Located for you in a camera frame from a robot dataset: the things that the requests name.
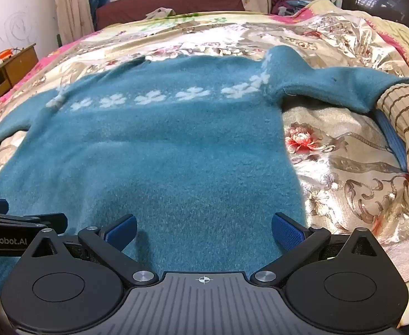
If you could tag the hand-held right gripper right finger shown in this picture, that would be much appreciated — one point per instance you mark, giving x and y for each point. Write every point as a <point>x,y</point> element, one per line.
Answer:
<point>288,234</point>

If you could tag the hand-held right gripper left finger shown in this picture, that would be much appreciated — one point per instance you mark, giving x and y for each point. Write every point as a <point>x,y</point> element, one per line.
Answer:
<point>122,233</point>

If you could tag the teal knit sweater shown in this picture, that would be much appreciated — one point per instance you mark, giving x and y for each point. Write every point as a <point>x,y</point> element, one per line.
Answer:
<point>173,146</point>

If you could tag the floral satin bedspread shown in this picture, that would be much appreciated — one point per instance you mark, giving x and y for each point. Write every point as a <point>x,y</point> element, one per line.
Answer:
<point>347,153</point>

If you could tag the blue ribbed knit garment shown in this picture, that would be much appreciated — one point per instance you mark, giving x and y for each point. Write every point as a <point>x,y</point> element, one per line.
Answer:
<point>394,143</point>

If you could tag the wooden bedside cabinet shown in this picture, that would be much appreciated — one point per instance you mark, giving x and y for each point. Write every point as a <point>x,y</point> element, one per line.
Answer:
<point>16,66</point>

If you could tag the orange object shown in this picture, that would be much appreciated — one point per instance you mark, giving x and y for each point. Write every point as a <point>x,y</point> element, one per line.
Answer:
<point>3,54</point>

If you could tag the white cloth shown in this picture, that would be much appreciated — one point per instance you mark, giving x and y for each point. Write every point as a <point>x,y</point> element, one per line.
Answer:
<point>159,13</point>

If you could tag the blue plastic bag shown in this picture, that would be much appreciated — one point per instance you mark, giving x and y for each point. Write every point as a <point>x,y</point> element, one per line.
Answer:
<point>96,0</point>

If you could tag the light blue cloth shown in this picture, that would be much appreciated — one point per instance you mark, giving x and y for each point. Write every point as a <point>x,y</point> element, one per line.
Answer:
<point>297,4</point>

